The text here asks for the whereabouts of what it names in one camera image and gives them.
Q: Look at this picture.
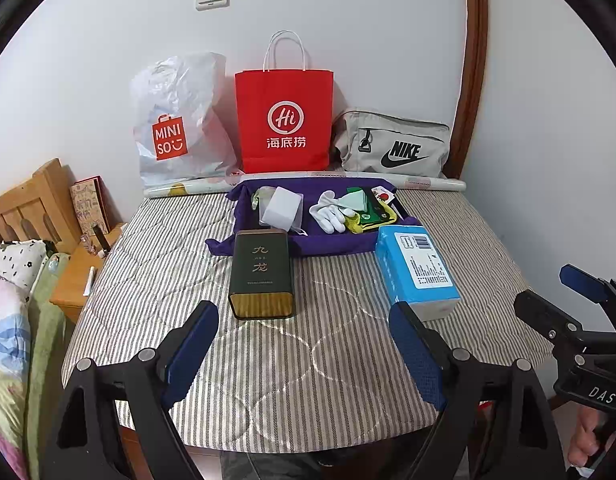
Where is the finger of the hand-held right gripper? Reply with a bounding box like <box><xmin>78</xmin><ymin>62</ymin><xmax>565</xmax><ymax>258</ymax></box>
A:
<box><xmin>514</xmin><ymin>289</ymin><xmax>589</xmax><ymax>368</ymax></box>
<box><xmin>559</xmin><ymin>263</ymin><xmax>616</xmax><ymax>331</ymax></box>

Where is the wooden headboard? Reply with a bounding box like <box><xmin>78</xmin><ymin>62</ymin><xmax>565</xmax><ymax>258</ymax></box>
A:
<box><xmin>0</xmin><ymin>157</ymin><xmax>81</xmax><ymax>256</ymax></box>

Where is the yellow packet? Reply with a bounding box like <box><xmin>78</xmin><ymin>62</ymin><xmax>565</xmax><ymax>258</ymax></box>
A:
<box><xmin>345</xmin><ymin>205</ymin><xmax>399</xmax><ymax>235</ymax></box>

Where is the white printed paper roll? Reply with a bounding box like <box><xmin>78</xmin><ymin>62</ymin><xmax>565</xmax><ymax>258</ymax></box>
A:
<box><xmin>144</xmin><ymin>172</ymin><xmax>466</xmax><ymax>200</ymax></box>

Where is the white cotton gloves pair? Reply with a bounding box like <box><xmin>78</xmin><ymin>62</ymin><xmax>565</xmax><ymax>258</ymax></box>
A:
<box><xmin>309</xmin><ymin>190</ymin><xmax>359</xmax><ymax>235</ymax></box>

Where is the pale green cloth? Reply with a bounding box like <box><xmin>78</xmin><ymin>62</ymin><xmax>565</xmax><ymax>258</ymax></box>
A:
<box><xmin>338</xmin><ymin>186</ymin><xmax>371</xmax><ymax>211</ymax></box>

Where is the red paper shopping bag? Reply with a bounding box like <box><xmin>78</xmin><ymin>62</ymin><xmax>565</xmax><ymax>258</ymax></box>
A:
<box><xmin>235</xmin><ymin>30</ymin><xmax>335</xmax><ymax>175</ymax></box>

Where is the green foil packet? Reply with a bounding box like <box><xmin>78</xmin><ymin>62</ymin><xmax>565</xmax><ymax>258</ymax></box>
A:
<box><xmin>355</xmin><ymin>200</ymin><xmax>396</xmax><ymax>226</ymax></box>

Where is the striped quilted mattress pad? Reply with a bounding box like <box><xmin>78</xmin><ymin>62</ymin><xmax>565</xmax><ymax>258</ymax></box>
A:
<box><xmin>62</xmin><ymin>191</ymin><xmax>554</xmax><ymax>453</ymax></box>

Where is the brown wooden door frame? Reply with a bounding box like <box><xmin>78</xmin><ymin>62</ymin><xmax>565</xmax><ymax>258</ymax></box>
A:
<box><xmin>445</xmin><ymin>0</ymin><xmax>490</xmax><ymax>181</ymax></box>

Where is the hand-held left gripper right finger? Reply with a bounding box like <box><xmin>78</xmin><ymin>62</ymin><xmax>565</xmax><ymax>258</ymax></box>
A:
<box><xmin>388</xmin><ymin>300</ymin><xmax>566</xmax><ymax>480</ymax></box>

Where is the patterned book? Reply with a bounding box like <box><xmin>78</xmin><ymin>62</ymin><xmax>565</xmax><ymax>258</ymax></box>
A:
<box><xmin>70</xmin><ymin>176</ymin><xmax>113</xmax><ymax>236</ymax></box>

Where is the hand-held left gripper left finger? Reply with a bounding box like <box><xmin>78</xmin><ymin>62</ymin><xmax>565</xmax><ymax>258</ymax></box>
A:
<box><xmin>40</xmin><ymin>300</ymin><xmax>219</xmax><ymax>480</ymax></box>

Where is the dark green tin box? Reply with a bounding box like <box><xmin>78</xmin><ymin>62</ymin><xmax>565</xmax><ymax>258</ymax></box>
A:
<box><xmin>228</xmin><ymin>230</ymin><xmax>295</xmax><ymax>320</ymax></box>

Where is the white dotted pillow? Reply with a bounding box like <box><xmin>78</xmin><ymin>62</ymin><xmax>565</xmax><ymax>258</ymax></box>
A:
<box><xmin>0</xmin><ymin>239</ymin><xmax>47</xmax><ymax>291</ymax></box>

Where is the blue tissue pack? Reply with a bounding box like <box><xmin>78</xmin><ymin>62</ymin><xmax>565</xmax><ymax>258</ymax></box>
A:
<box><xmin>375</xmin><ymin>225</ymin><xmax>461</xmax><ymax>322</ymax></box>

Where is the white plastic shopping bag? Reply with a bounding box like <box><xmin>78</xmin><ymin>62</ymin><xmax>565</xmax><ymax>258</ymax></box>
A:
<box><xmin>130</xmin><ymin>52</ymin><xmax>241</xmax><ymax>188</ymax></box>

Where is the grey sling bag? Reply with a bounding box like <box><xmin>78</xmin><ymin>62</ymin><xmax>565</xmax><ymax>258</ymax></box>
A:
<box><xmin>332</xmin><ymin>108</ymin><xmax>451</xmax><ymax>178</ymax></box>

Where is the light green blanket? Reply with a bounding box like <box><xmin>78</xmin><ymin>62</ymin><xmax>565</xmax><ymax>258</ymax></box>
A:
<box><xmin>25</xmin><ymin>252</ymin><xmax>78</xmax><ymax>480</ymax></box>

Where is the wooden bedside table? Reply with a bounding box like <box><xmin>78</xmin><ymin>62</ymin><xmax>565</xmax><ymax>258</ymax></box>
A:
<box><xmin>49</xmin><ymin>222</ymin><xmax>127</xmax><ymax>325</ymax></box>

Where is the small black bottle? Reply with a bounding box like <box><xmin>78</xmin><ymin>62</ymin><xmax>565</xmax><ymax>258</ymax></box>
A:
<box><xmin>92</xmin><ymin>224</ymin><xmax>111</xmax><ymax>256</ymax></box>

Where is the purple cloth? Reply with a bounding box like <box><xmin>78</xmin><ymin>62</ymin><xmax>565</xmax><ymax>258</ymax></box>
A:
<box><xmin>205</xmin><ymin>175</ymin><xmax>423</xmax><ymax>258</ymax></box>

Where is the person's right hand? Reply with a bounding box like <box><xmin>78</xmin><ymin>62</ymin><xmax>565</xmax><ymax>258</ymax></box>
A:
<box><xmin>568</xmin><ymin>407</ymin><xmax>601</xmax><ymax>466</ymax></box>

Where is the colourful quilt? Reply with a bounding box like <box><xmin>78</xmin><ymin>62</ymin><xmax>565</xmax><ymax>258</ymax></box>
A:
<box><xmin>0</xmin><ymin>275</ymin><xmax>33</xmax><ymax>480</ymax></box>

